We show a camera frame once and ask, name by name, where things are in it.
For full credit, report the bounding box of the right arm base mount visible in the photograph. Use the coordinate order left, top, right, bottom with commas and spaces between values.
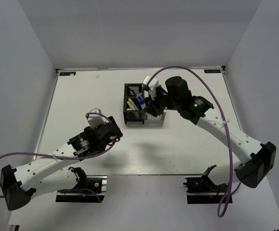
183, 177, 228, 205

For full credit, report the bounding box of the white slotted pen holder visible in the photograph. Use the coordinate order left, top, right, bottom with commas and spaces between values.
144, 112, 166, 126

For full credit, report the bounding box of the black slotted pen holder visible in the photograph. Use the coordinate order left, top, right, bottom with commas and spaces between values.
123, 83, 145, 124

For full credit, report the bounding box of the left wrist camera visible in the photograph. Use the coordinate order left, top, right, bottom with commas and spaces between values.
85, 107, 106, 128

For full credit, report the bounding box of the blue spray bottle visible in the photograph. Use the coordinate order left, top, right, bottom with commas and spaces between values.
136, 93, 151, 120

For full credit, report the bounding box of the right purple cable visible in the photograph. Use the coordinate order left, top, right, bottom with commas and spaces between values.
146, 66, 241, 218

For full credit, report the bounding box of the left corner label sticker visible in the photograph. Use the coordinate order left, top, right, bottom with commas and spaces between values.
59, 72, 76, 76

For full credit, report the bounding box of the white marker yellow cap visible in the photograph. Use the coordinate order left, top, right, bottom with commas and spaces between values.
127, 102, 135, 111

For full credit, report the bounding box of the corner label sticker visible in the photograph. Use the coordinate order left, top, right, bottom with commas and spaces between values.
204, 69, 221, 74
59, 72, 76, 76

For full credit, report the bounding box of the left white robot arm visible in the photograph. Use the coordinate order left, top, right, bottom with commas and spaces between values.
0, 112, 123, 211

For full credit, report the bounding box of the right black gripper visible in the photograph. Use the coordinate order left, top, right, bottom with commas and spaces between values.
143, 86, 181, 117

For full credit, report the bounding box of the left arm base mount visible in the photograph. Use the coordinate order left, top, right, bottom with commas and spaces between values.
55, 176, 107, 203

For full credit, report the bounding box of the right corner label sticker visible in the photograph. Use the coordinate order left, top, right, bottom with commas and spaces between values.
204, 69, 221, 74

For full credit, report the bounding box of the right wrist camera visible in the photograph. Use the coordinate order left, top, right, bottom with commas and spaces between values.
142, 76, 159, 100

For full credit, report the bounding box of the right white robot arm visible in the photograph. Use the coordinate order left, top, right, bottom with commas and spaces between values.
142, 76, 277, 192

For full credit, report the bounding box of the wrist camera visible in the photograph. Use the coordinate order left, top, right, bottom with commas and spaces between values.
85, 107, 106, 128
142, 76, 159, 100

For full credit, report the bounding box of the green gel pen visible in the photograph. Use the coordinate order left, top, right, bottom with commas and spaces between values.
125, 83, 136, 96

